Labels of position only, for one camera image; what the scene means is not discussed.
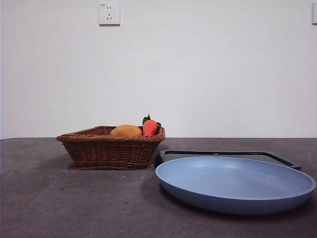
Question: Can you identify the orange-red carrot with green leaves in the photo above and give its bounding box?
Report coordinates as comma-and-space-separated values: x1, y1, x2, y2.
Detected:
142, 113, 162, 136

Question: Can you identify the yellow-brown potato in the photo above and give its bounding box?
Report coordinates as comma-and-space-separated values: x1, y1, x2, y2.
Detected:
109, 124, 144, 137

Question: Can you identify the brown wicker basket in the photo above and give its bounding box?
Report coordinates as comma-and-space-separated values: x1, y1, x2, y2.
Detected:
56, 125, 166, 171

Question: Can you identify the light blue round plate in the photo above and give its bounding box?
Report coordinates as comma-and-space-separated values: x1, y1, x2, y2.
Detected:
155, 156, 317, 216

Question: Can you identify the black flat tray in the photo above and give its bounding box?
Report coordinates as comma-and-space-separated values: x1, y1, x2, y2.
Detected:
156, 149, 302, 172

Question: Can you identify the white wall power socket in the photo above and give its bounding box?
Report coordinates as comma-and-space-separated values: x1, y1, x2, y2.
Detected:
99, 2, 121, 26

